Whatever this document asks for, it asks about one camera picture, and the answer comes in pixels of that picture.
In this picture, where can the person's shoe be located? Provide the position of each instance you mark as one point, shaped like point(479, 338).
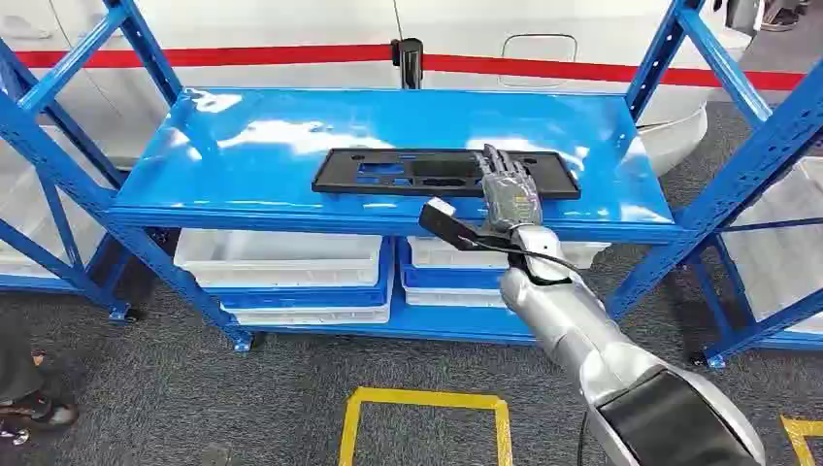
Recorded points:
point(13, 434)
point(45, 413)
point(781, 19)

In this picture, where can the blue steel shelf rack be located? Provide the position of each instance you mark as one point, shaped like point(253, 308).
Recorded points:
point(739, 350)
point(61, 225)
point(386, 122)

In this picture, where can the red barrier belt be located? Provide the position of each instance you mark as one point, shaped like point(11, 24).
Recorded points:
point(257, 54)

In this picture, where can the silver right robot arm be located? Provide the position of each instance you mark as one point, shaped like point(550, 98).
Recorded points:
point(598, 347)

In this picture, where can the black plastic panel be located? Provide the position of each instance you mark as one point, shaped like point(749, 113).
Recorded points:
point(360, 183)

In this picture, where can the white car body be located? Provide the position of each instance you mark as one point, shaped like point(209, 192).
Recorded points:
point(289, 22)

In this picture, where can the translucent plastic bin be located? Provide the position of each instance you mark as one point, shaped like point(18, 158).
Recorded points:
point(778, 257)
point(26, 206)

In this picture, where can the white plastic bin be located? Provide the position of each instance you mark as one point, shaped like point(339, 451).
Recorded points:
point(450, 254)
point(450, 297)
point(308, 315)
point(276, 260)

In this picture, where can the black barrier post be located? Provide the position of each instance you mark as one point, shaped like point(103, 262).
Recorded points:
point(408, 61)

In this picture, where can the person's leg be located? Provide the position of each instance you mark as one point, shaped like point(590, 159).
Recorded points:
point(16, 366)

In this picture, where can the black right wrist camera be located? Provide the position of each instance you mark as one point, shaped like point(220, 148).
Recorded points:
point(450, 225)

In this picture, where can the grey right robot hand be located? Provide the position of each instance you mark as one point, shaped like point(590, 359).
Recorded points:
point(511, 193)

